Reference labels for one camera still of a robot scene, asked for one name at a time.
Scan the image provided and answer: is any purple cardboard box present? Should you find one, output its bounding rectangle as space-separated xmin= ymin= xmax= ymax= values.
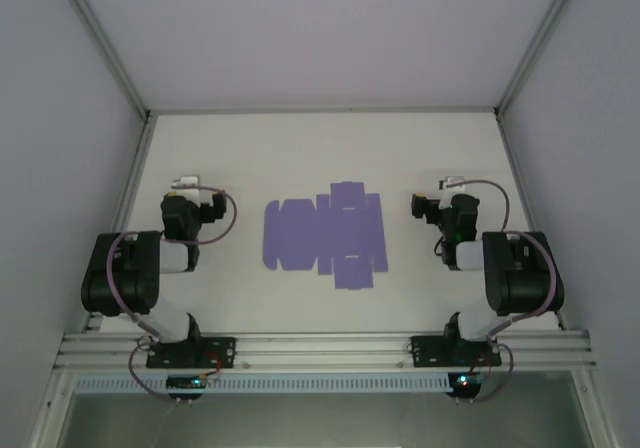
xmin=262 ymin=181 xmax=390 ymax=292

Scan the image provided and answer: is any aluminium table side rail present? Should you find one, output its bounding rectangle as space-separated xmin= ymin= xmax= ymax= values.
xmin=494 ymin=110 xmax=570 ymax=332
xmin=79 ymin=112 xmax=159 ymax=332

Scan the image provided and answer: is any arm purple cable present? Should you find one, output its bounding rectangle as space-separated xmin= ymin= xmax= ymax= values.
xmin=107 ymin=186 xmax=239 ymax=402
xmin=452 ymin=180 xmax=559 ymax=404

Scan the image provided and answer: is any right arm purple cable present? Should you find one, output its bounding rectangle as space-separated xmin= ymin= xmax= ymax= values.
xmin=452 ymin=180 xmax=559 ymax=404

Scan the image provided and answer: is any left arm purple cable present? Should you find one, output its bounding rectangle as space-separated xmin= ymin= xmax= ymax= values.
xmin=107 ymin=186 xmax=239 ymax=402

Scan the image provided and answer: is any aluminium frame leg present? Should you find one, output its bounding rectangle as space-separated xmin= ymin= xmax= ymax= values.
xmin=569 ymin=367 xmax=620 ymax=448
xmin=25 ymin=369 xmax=77 ymax=448

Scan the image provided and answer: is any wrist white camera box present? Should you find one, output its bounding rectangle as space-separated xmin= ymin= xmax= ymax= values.
xmin=438 ymin=176 xmax=466 ymax=210
xmin=171 ymin=174 xmax=210 ymax=204

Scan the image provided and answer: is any slotted pale blue cable duct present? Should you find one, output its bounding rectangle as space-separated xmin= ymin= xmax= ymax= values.
xmin=73 ymin=373 xmax=451 ymax=395

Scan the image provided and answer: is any aluminium mounting rail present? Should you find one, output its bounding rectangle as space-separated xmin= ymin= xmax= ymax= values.
xmin=53 ymin=330 xmax=600 ymax=373

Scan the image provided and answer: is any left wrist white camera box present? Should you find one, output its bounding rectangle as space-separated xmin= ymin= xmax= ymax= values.
xmin=171 ymin=174 xmax=210 ymax=204

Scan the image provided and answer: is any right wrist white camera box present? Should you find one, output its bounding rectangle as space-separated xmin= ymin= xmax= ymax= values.
xmin=438 ymin=176 xmax=466 ymax=210

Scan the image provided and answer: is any aluminium frame post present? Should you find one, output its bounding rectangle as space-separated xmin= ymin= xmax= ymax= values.
xmin=49 ymin=0 xmax=154 ymax=119
xmin=493 ymin=0 xmax=590 ymax=117

